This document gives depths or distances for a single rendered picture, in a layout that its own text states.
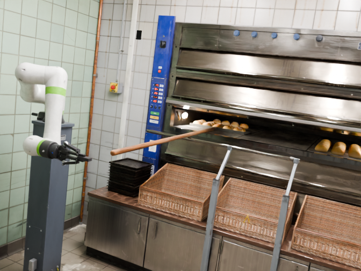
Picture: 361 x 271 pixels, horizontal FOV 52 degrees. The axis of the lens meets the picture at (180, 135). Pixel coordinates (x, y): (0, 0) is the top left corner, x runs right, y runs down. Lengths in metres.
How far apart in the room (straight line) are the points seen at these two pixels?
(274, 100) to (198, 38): 0.85
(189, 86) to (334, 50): 1.20
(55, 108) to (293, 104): 1.77
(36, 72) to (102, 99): 1.56
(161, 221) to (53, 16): 1.90
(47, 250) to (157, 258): 0.82
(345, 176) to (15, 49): 2.66
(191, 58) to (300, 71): 0.92
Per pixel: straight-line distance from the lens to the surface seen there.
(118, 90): 3.57
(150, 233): 2.99
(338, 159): 3.02
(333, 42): 3.04
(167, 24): 3.40
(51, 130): 2.20
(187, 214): 2.85
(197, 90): 3.24
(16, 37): 3.14
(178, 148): 3.33
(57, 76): 2.26
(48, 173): 2.69
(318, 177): 3.04
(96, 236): 3.31
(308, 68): 3.03
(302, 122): 2.86
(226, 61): 3.17
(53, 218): 2.84
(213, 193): 2.61
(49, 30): 3.36
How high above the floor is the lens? 1.58
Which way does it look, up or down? 8 degrees down
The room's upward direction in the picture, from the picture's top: 7 degrees clockwise
